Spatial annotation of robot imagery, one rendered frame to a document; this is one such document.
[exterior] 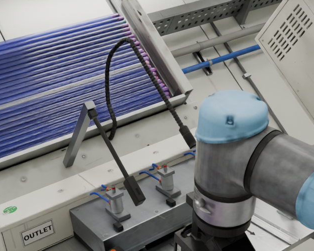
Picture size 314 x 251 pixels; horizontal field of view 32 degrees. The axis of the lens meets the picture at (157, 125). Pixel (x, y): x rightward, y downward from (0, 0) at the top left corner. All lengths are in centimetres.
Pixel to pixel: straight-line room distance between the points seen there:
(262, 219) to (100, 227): 30
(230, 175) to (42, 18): 273
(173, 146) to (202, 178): 54
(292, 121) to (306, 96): 136
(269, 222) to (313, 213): 48
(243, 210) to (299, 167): 12
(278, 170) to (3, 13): 278
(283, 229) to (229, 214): 38
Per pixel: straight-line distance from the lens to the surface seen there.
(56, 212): 102
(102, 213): 99
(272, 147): 56
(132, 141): 118
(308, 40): 199
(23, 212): 101
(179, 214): 99
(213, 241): 67
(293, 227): 101
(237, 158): 57
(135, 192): 86
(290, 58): 207
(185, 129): 101
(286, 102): 347
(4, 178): 110
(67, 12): 330
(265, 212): 105
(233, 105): 58
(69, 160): 109
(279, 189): 55
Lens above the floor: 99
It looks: 17 degrees up
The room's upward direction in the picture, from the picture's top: 30 degrees counter-clockwise
